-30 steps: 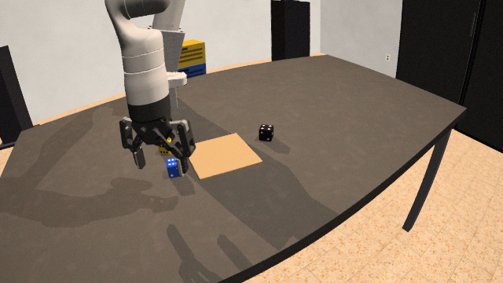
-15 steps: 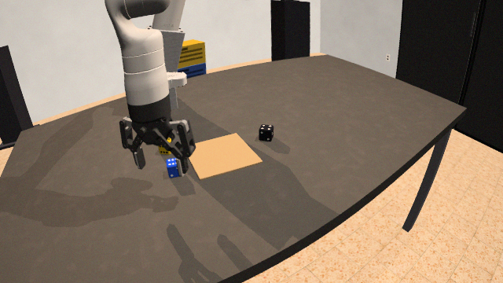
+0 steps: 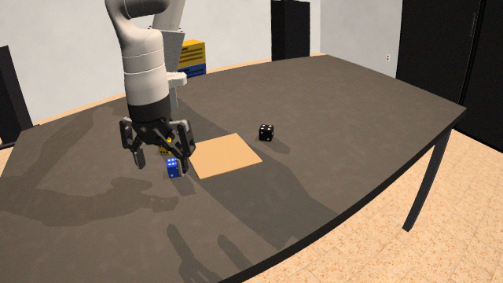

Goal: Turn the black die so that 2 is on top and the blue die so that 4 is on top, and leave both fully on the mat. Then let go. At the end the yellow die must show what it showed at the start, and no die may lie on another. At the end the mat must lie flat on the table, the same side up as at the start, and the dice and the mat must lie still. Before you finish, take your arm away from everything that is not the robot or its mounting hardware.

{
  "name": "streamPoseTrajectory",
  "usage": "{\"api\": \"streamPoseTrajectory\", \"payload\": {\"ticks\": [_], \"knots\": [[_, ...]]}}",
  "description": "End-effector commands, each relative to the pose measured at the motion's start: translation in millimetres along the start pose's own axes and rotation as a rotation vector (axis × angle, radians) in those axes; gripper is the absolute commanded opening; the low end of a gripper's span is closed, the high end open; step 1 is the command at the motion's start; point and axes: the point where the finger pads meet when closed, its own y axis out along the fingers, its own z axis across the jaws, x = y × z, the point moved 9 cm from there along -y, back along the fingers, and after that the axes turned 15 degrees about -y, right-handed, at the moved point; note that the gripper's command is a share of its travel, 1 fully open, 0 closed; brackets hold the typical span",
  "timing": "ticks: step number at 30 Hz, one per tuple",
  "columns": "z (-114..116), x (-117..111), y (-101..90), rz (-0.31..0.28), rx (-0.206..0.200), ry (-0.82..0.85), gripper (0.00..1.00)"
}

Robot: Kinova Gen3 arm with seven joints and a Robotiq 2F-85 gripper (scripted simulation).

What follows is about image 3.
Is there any yellow die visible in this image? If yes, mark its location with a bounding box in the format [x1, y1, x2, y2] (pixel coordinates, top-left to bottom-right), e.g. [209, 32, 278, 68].
[158, 138, 171, 155]

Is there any tan square mat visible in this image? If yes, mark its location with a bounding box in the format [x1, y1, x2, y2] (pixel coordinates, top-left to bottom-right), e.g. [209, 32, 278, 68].
[188, 133, 263, 180]

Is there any blue die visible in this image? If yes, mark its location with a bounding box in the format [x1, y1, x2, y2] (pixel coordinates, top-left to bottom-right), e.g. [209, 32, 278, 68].
[166, 158, 180, 178]

